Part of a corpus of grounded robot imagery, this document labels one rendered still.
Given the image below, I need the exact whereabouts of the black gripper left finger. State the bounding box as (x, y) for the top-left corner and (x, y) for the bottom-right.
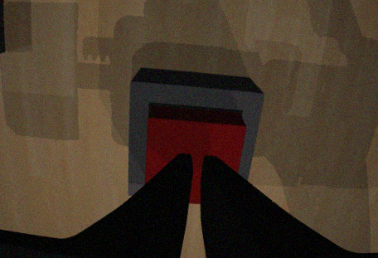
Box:
(0, 153), (193, 258)

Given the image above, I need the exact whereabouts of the purple button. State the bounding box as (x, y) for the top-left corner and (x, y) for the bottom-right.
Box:
(0, 0), (6, 53)

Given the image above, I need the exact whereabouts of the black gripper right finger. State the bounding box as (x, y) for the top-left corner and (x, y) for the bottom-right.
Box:
(200, 155), (378, 258)

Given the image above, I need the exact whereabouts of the red button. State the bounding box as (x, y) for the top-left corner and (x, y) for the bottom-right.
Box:
(128, 67), (265, 205)

